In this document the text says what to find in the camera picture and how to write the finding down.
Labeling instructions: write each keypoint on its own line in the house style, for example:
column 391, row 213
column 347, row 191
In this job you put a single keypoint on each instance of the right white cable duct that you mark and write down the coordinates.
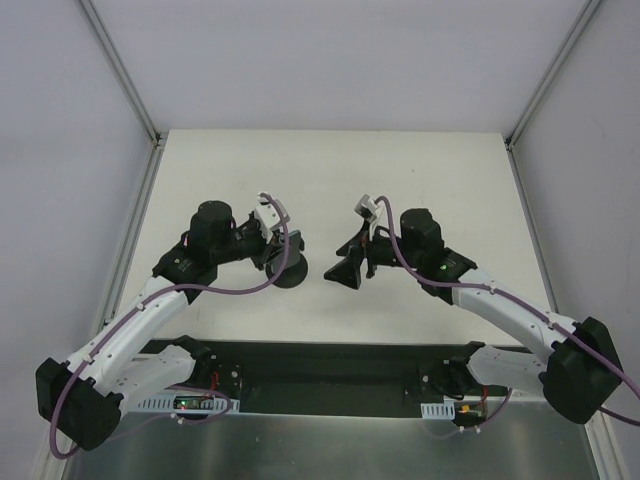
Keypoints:
column 438, row 411

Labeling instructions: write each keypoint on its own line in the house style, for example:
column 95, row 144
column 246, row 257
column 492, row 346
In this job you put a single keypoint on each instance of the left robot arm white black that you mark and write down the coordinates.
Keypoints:
column 85, row 396

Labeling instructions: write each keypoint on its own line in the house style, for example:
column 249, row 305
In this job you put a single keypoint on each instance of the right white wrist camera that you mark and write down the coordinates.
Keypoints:
column 371, row 212

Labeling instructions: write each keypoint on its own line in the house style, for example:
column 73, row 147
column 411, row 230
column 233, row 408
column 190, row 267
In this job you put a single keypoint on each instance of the left aluminium corner post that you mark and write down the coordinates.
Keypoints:
column 119, row 70

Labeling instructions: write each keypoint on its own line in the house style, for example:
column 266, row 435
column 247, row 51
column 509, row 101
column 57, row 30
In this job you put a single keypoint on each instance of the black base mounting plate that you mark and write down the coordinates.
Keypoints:
column 328, row 379

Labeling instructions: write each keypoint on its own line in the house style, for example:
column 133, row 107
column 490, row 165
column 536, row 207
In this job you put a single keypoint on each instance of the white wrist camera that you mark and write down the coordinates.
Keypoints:
column 270, row 214
column 371, row 212

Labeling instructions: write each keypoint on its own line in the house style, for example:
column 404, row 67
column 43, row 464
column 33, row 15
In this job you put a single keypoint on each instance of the aluminium corner post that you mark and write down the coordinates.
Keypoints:
column 119, row 70
column 571, row 39

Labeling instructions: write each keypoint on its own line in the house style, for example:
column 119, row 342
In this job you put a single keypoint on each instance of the black smartphone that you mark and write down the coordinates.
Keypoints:
column 295, row 242

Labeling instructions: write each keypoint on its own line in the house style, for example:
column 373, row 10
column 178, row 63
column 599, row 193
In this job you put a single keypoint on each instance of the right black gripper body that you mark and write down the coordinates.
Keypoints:
column 366, row 252

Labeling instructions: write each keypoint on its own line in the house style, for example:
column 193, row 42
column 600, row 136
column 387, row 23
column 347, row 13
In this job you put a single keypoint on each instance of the right aluminium corner post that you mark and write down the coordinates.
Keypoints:
column 571, row 39

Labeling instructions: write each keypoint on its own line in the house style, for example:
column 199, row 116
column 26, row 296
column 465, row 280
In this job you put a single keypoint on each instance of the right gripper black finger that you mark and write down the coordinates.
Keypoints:
column 347, row 271
column 358, row 242

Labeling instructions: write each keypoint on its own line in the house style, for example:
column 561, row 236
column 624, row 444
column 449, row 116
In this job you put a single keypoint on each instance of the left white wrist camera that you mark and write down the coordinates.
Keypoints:
column 270, row 214

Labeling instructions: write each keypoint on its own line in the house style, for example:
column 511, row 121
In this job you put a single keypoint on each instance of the white cable duct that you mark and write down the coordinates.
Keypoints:
column 438, row 411
column 186, row 404

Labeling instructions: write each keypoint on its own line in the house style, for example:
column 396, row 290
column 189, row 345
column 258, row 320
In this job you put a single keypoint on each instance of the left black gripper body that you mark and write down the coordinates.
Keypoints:
column 275, row 248

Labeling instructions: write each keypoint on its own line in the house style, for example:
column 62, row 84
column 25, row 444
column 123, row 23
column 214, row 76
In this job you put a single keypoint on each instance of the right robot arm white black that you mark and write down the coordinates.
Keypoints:
column 573, row 364

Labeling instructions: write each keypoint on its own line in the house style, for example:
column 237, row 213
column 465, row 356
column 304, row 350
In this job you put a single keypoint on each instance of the black phone stand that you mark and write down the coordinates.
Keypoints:
column 294, row 275

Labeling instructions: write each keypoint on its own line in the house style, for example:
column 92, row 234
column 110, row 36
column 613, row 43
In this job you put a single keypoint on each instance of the left white cable duct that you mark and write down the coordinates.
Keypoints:
column 186, row 404

